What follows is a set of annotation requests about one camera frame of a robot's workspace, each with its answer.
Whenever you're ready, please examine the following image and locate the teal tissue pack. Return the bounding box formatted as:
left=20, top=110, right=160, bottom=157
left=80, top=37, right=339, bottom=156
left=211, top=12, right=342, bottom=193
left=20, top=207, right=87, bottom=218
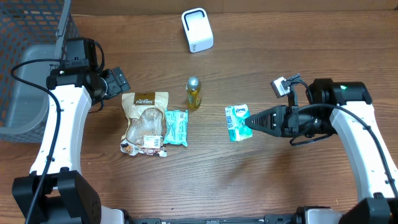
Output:
left=164, top=110, right=188, bottom=147

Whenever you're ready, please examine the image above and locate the brown snack packet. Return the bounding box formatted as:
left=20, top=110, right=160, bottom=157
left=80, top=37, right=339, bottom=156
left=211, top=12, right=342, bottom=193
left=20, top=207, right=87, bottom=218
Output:
left=121, top=92, right=169, bottom=150

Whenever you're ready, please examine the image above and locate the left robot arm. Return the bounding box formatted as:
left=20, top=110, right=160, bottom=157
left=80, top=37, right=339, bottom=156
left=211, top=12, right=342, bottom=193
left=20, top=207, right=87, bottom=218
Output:
left=12, top=38, right=132, bottom=223

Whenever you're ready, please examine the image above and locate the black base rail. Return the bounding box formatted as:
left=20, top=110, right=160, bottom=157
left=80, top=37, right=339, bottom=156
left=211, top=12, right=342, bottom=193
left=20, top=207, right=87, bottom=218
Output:
left=125, top=214, right=297, bottom=224

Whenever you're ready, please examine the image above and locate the grey plastic mesh basket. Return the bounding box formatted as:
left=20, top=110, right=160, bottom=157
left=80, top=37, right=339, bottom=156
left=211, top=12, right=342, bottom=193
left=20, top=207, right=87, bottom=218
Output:
left=1, top=0, right=79, bottom=142

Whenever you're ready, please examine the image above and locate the small Kleenex tissue pack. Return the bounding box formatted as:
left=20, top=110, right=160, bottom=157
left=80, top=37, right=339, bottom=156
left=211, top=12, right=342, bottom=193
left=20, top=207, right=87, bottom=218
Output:
left=224, top=104, right=252, bottom=142

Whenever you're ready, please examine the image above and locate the clear bottle with silver cap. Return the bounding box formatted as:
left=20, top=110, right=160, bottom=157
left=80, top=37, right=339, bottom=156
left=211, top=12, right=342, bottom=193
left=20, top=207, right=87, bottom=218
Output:
left=186, top=76, right=201, bottom=110

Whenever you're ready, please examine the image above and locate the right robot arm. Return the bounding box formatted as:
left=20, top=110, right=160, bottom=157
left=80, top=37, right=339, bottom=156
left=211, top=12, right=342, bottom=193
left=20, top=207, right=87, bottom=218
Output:
left=245, top=77, right=397, bottom=223

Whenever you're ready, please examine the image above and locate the white barcode scanner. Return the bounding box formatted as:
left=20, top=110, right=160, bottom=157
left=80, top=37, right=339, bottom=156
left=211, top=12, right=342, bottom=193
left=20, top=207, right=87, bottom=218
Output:
left=181, top=7, right=214, bottom=53

